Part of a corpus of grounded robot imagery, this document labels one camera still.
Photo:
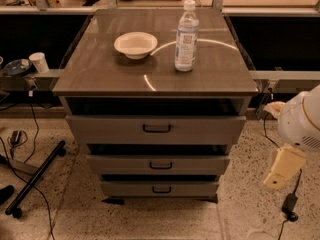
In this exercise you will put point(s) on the grey drawer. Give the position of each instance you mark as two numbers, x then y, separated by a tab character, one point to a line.
157	164
189	130
159	189

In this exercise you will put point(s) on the clear plastic water bottle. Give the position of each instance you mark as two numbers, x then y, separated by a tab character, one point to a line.
186	38

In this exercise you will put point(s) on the black bar on wheels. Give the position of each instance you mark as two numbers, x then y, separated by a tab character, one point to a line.
13	208

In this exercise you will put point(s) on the white paper bowl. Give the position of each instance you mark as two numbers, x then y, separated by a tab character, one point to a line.
135	45

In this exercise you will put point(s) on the dark round plate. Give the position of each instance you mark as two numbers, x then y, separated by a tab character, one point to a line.
17	67

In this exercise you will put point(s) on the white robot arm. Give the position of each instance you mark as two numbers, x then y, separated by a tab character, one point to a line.
298	124

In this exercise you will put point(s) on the black power adapter right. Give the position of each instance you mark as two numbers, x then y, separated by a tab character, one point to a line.
288	207

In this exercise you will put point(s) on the small black adapter left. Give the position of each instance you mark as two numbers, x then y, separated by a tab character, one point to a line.
15	137

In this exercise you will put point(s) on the grey drawer cabinet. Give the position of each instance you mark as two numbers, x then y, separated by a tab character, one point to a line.
100	81

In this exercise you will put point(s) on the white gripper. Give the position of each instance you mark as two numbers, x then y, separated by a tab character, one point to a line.
296	125

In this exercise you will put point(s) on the white paper cup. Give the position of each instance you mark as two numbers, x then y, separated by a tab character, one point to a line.
39	61

